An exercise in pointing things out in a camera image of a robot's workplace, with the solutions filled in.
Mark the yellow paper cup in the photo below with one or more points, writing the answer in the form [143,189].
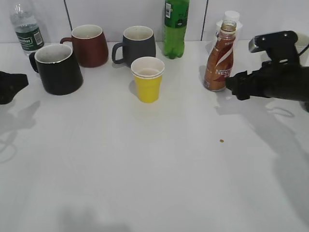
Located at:
[148,73]

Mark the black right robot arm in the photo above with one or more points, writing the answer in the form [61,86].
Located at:
[282,81]

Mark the brown coffee drink bottle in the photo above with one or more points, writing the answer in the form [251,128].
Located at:
[220,61]

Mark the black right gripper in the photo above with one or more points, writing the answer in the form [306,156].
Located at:
[244,85]

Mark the clear water bottle green label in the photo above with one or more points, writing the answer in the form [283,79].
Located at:
[26,27]

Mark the dark red ceramic mug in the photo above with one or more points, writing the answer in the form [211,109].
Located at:
[89,45]

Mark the green soda bottle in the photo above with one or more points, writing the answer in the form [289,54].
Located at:
[175,19]

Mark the white plastic bottle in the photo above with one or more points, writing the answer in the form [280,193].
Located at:
[232,16]

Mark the white ceramic mug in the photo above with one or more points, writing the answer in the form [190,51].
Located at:
[303,40]

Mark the grey ceramic mug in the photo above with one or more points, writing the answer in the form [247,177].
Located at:
[137,42]

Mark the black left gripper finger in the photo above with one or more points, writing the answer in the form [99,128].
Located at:
[10,85]

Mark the black ceramic mug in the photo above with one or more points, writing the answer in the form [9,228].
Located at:
[58,69]

